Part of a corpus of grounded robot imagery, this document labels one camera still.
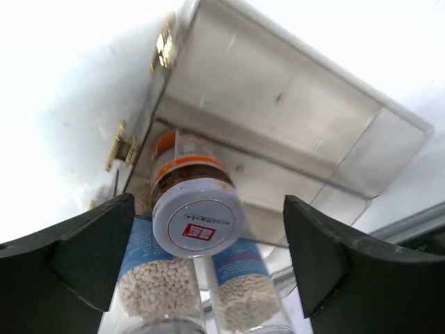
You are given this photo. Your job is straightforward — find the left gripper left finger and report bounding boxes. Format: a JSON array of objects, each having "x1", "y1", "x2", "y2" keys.
[{"x1": 1, "y1": 193, "x2": 135, "y2": 333}]

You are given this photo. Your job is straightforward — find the clear plastic organizer tray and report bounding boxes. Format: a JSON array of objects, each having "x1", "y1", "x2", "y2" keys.
[{"x1": 104, "y1": 0, "x2": 435, "y2": 296}]

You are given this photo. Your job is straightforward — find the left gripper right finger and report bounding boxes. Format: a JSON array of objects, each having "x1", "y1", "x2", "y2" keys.
[{"x1": 283, "y1": 195, "x2": 444, "y2": 333}]

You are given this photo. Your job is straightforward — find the brown spice jar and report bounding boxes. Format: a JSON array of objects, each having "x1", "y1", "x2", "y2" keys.
[{"x1": 149, "y1": 129, "x2": 245, "y2": 257}]

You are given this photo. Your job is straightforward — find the blue label bottle silver cap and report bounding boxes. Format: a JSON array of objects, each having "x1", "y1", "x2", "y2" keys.
[{"x1": 115, "y1": 216, "x2": 206, "y2": 333}]

